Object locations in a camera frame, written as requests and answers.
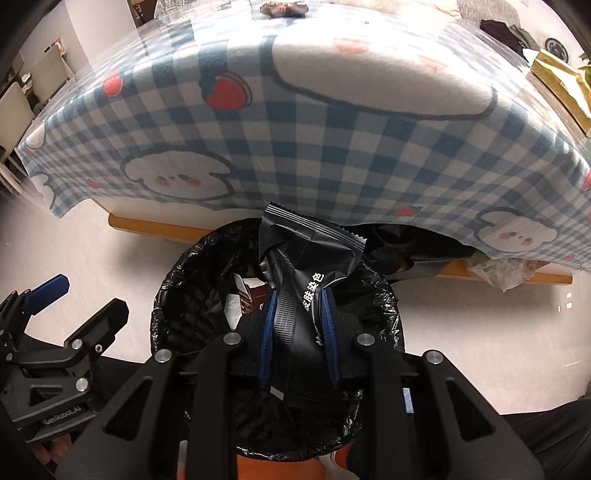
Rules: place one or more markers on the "potted green plant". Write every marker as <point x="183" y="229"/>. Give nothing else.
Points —
<point x="586" y="69"/>

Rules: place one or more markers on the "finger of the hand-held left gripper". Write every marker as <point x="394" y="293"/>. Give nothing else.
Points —
<point x="99" y="325"/>
<point x="46" y="293"/>

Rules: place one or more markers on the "white dining chair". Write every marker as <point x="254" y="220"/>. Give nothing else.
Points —
<point x="16" y="120"/>
<point x="53" y="74"/>

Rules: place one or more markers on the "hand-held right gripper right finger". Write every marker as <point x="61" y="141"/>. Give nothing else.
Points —
<point x="328" y="323"/>

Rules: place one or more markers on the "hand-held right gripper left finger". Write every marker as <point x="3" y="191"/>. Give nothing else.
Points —
<point x="270" y="323"/>

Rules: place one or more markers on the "dark clothes pile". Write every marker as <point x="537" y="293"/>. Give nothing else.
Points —
<point x="508" y="34"/>

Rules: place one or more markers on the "black foil packet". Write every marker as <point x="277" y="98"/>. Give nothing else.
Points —
<point x="304" y="272"/>

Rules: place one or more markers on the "wooden table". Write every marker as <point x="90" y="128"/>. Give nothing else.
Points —
<point x="152" y="228"/>

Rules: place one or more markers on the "purple snack bar wrapper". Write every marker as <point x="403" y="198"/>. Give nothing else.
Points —
<point x="282" y="8"/>

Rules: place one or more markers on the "grey patterned sofa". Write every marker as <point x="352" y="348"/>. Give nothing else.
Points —
<point x="489" y="9"/>

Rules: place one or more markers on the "small round fan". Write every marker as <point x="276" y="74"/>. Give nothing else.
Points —
<point x="556" y="47"/>

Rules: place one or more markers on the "gold tissue pack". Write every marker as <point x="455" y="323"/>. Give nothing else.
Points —
<point x="561" y="83"/>

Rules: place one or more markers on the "bin with black bag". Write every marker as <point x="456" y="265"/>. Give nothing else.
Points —
<point x="194" y="286"/>

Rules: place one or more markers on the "person's left hand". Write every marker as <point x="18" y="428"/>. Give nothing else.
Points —
<point x="53" y="452"/>

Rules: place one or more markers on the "blue checkered tablecloth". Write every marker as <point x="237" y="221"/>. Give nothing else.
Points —
<point x="300" y="152"/>

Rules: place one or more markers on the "person's dark trouser leg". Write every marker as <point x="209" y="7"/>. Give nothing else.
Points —
<point x="554" y="438"/>

